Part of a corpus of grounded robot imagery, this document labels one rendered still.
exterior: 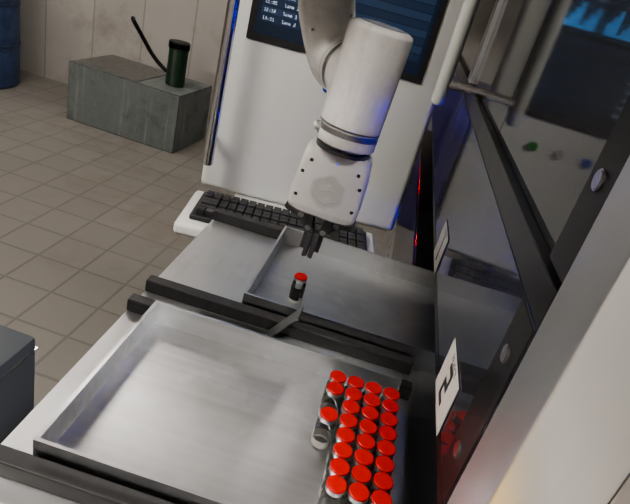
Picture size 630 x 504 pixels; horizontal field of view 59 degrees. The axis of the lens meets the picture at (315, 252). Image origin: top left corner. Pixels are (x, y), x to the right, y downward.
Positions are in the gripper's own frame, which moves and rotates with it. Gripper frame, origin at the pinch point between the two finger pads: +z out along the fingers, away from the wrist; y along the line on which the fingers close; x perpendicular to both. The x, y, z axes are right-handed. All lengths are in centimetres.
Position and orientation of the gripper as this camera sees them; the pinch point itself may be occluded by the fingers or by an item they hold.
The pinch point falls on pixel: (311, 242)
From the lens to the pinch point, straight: 83.9
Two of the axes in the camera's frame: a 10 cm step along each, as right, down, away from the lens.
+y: 9.4, 3.4, -0.3
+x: 1.8, -4.2, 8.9
